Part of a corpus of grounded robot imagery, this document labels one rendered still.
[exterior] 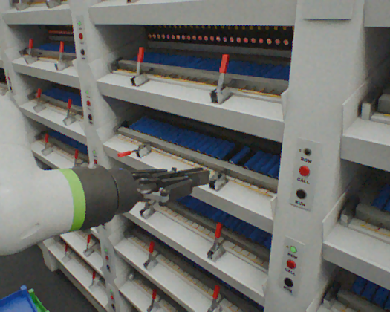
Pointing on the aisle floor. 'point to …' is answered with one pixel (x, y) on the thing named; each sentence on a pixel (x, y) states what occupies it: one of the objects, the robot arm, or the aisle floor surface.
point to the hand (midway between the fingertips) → (192, 177)
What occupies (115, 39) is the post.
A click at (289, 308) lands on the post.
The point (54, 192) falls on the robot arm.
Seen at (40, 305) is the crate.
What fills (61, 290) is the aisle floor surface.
